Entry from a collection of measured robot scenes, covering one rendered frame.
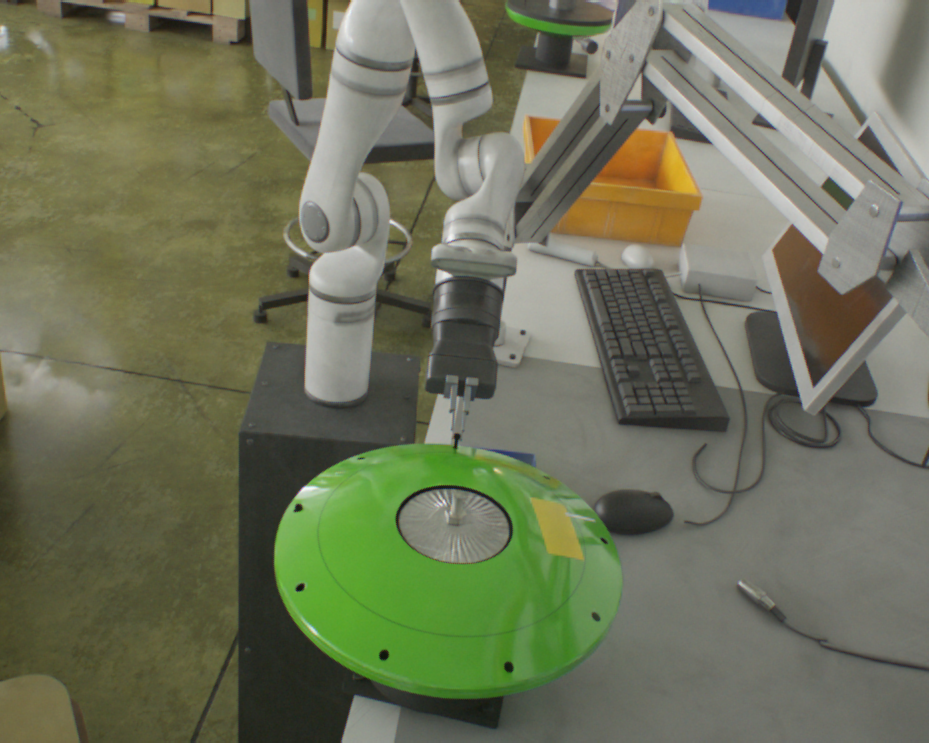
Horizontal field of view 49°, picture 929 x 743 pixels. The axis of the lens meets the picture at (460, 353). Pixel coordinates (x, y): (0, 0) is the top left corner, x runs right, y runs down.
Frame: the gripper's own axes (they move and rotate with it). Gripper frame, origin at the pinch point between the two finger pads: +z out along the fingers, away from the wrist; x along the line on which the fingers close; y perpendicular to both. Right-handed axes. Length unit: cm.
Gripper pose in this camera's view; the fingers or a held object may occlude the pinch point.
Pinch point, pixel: (456, 438)
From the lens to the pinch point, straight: 103.5
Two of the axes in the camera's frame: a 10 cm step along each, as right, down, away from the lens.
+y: -0.8, 4.0, 9.1
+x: -9.9, -1.1, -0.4
